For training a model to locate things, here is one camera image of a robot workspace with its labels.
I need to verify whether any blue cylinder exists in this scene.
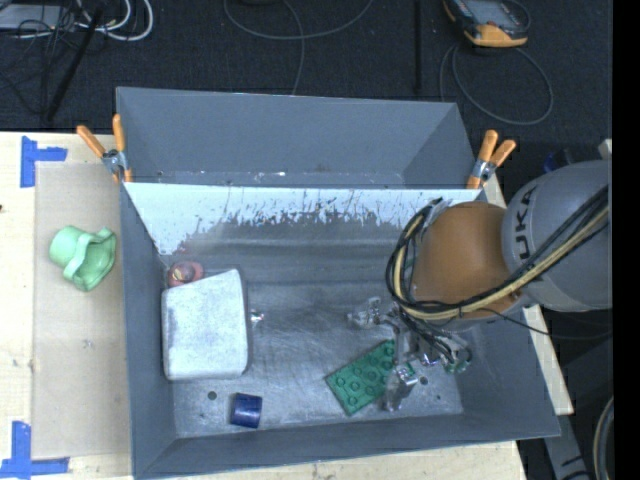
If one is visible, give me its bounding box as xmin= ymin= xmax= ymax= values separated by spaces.
xmin=229 ymin=392 xmax=264 ymax=430

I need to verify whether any grey metal bin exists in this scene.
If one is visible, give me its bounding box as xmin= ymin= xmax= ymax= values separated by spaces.
xmin=115 ymin=86 xmax=562 ymax=479

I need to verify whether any dark green flat block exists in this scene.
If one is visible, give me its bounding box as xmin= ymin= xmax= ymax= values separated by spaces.
xmin=324 ymin=338 xmax=419 ymax=417

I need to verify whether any brown cardboard board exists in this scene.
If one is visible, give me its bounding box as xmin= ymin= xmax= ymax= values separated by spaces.
xmin=30 ymin=161 xmax=133 ymax=462

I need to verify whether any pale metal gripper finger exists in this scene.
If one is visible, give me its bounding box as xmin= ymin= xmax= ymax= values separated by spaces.
xmin=382 ymin=365 xmax=420 ymax=413
xmin=346 ymin=296 xmax=383 ymax=329

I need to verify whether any white sponge block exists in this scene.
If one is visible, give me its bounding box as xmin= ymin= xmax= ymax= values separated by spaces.
xmin=160 ymin=268 xmax=250 ymax=382

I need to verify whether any pale green cup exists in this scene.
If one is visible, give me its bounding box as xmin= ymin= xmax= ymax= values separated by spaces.
xmin=48 ymin=225 xmax=118 ymax=292

